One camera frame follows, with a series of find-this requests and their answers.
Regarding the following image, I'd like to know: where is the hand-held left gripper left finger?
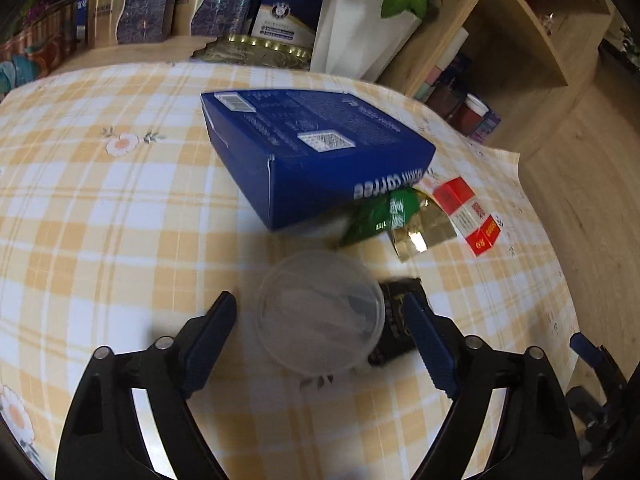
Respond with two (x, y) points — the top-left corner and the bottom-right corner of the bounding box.
(54, 290), (238, 480)

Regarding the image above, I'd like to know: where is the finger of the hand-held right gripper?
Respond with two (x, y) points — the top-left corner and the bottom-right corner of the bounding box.
(569, 332), (627, 389)

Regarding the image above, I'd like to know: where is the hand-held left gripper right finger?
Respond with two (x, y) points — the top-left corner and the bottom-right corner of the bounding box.
(403, 291), (584, 480)

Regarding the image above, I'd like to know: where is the clear round plastic lid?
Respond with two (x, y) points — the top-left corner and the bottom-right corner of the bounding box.
(256, 250), (386, 375)

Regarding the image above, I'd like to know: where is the black foil packet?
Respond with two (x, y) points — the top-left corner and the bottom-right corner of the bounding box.
(367, 277), (426, 367)

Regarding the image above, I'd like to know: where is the gold foil wrapper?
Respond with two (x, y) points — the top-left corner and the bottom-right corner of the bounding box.
(390, 195), (459, 264)

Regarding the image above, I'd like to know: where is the red and white small box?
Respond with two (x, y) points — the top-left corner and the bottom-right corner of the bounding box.
(432, 177), (503, 257)

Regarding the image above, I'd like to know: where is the green foil packet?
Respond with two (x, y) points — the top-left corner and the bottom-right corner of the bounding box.
(337, 188), (426, 248)

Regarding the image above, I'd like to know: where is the yellow checkered tablecloth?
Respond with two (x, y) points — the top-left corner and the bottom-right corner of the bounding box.
(0, 59), (579, 480)

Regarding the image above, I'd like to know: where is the dark blue cardboard box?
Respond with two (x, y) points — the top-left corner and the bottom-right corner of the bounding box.
(200, 89), (437, 233)

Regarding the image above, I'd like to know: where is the purple jar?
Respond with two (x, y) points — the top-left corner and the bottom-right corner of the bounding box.
(472, 109), (502, 144)

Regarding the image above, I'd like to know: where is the maroon jar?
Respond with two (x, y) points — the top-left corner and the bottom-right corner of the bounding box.
(457, 93), (489, 136)

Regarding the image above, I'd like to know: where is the white roll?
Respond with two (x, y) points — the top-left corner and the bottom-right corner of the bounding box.
(426, 27), (471, 87)

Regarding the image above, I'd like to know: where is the gold ornate tray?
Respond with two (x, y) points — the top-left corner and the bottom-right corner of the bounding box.
(192, 33), (314, 71)

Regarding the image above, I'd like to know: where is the white angular vase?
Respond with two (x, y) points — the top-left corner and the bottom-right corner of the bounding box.
(309, 0), (424, 84)

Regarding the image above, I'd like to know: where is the wooden shelf unit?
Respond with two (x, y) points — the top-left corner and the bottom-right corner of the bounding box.
(379, 0), (617, 147)

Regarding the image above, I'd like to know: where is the red and teal patterned box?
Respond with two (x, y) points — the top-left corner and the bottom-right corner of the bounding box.
(0, 9), (77, 102)

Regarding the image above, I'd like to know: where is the dark blue patterned gift box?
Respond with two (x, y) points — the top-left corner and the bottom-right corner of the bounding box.
(115, 0), (177, 44)
(192, 0), (261, 36)

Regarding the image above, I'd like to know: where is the blue and white gift box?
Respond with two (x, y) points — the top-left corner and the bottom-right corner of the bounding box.
(249, 0), (335, 44)

